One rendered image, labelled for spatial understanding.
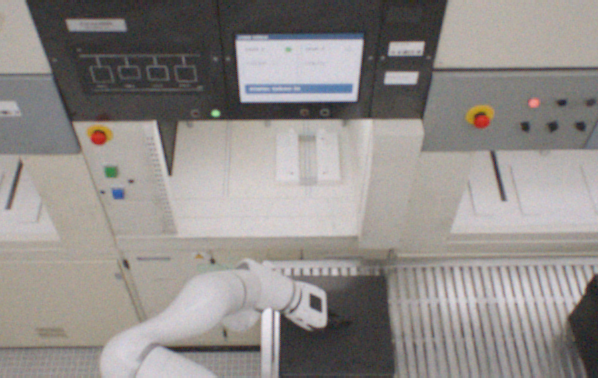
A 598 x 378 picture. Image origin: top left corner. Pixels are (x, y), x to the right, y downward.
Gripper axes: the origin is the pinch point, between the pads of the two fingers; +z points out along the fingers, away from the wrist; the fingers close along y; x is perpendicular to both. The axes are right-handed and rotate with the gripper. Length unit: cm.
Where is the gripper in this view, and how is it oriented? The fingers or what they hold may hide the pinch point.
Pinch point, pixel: (332, 318)
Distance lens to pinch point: 181.3
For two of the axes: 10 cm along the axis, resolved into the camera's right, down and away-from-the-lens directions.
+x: -7.1, 4.2, 5.6
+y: 0.0, -8.0, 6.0
